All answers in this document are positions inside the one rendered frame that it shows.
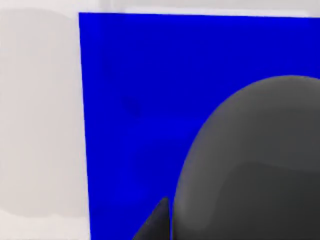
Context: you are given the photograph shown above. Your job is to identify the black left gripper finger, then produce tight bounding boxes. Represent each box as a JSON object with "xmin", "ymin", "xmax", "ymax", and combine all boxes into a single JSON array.
[{"xmin": 131, "ymin": 196, "xmax": 172, "ymax": 240}]

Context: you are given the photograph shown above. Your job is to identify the dark grey rounded object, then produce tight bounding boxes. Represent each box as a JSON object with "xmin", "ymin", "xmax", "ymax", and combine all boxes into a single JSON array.
[{"xmin": 172, "ymin": 75, "xmax": 320, "ymax": 240}]

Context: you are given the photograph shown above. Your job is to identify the flat blue square mat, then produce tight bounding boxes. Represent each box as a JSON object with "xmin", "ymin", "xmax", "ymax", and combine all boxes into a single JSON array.
[{"xmin": 78, "ymin": 11, "xmax": 320, "ymax": 240}]

